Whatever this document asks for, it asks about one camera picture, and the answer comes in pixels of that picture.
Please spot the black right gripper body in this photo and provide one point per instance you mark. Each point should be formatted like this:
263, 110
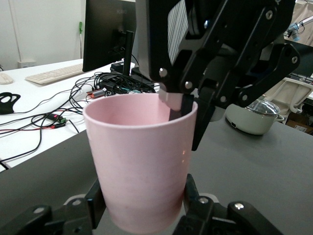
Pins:
239, 29

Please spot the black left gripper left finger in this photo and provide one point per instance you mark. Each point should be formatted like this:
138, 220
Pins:
36, 220

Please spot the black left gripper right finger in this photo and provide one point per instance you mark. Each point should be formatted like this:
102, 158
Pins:
220, 220

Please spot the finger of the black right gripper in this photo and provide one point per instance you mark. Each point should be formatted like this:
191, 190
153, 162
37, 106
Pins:
205, 110
156, 49

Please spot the pink plastic cup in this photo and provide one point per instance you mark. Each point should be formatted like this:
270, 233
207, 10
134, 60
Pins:
139, 166

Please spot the blue jointed background robot arm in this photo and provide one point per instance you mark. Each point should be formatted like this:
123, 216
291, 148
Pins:
296, 29

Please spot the black dock box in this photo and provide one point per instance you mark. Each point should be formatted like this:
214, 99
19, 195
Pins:
115, 79

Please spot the black computer monitor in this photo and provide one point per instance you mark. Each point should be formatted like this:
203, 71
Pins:
102, 36

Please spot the glass lid with beige knob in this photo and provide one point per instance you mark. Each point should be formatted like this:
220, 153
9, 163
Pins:
264, 110

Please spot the beige curtain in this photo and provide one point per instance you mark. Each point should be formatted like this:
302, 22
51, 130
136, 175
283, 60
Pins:
304, 12

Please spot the silver usb hub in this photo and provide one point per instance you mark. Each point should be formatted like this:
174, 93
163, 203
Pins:
96, 93

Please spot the white office desk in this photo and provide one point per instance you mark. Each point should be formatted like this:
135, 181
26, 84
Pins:
24, 142

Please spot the white office chair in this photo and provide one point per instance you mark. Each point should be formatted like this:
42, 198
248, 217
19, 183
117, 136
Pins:
293, 93

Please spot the brown cardboard box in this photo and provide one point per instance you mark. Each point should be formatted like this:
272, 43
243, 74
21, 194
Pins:
300, 126

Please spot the green connector board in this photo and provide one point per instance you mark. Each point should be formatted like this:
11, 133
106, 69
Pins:
57, 118

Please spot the beige keyboard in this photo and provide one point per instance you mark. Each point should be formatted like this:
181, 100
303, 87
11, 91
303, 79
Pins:
53, 74

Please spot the black face mask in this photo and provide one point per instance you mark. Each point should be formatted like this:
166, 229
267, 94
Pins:
6, 104

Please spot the beige computer mouse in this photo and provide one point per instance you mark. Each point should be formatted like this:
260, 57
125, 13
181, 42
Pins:
5, 78

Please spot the white ribbed right wrist mount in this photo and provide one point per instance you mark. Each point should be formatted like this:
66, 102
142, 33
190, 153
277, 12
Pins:
177, 31

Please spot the white wall socket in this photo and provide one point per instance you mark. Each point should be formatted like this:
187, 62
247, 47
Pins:
26, 64

